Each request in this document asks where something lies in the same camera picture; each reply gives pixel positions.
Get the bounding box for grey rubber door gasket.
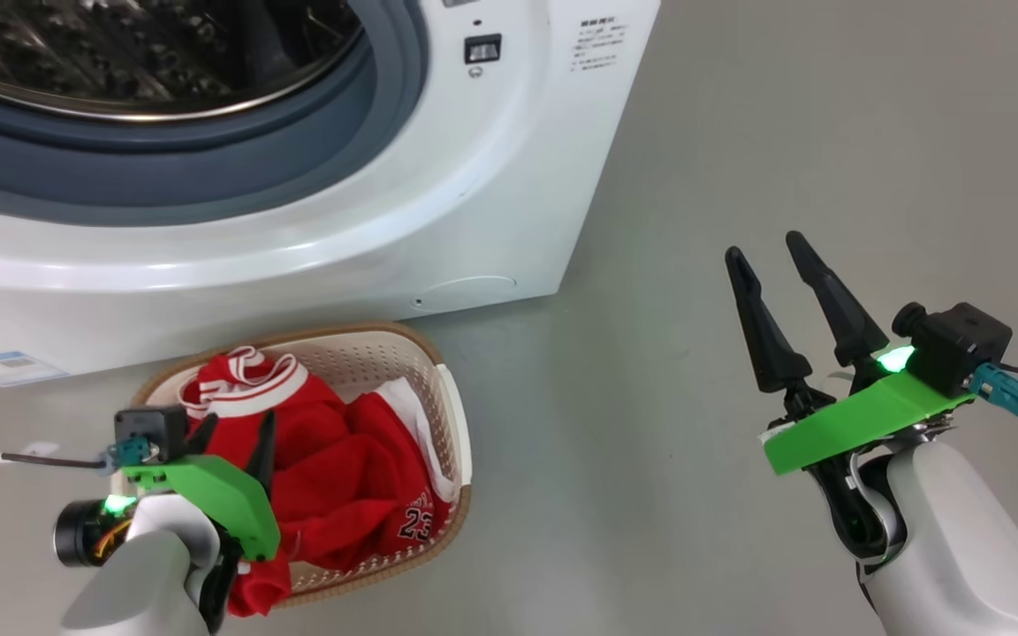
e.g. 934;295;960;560
0;0;429;227

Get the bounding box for white front-load washing machine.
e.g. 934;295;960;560
0;0;662;377

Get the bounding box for cream laundry basket brown rim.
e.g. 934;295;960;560
111;322;473;609

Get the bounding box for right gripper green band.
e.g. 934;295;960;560
725;231;974;562

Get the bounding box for left arm cable teal connector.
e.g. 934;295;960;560
0;439;153;636

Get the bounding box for blue energy label sticker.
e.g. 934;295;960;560
0;352;69;389

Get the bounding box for perforated steel washer drum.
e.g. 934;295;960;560
0;0;365;123

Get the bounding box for red and white jersey clothes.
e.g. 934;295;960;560
178;347;460;617

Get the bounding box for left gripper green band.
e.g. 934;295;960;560
125;411;280;632

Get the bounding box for round white filter cover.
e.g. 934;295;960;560
414;276;518;311

